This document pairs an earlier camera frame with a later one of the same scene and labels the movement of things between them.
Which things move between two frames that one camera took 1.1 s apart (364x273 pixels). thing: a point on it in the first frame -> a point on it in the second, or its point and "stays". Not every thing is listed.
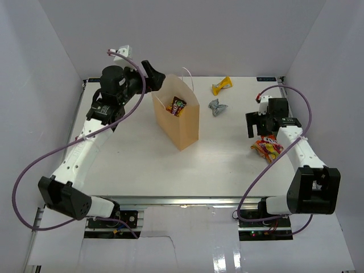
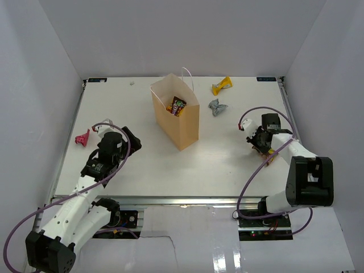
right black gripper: [255, 119] -> [252, 140]
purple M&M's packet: [178, 106] stays
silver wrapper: [216, 108] stays
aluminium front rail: [182, 200] stays
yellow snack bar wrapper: [169, 108] stays
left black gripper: [154, 78] -> [135, 141]
